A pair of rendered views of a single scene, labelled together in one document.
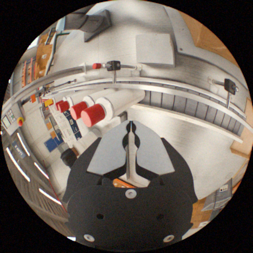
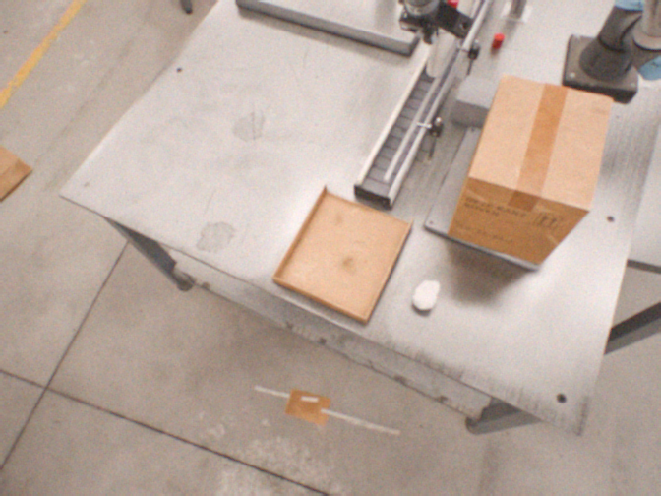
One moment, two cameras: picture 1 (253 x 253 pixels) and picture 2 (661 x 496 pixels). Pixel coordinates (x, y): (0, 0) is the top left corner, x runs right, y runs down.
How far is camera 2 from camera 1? 1.21 m
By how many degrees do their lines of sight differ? 22
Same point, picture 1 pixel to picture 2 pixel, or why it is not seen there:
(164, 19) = not seen: hidden behind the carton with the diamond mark
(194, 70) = (445, 139)
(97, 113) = not seen: hidden behind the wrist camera
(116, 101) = (444, 37)
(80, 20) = (609, 35)
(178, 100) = (417, 103)
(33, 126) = not seen: outside the picture
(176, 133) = (368, 105)
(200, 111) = (402, 121)
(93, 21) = (595, 59)
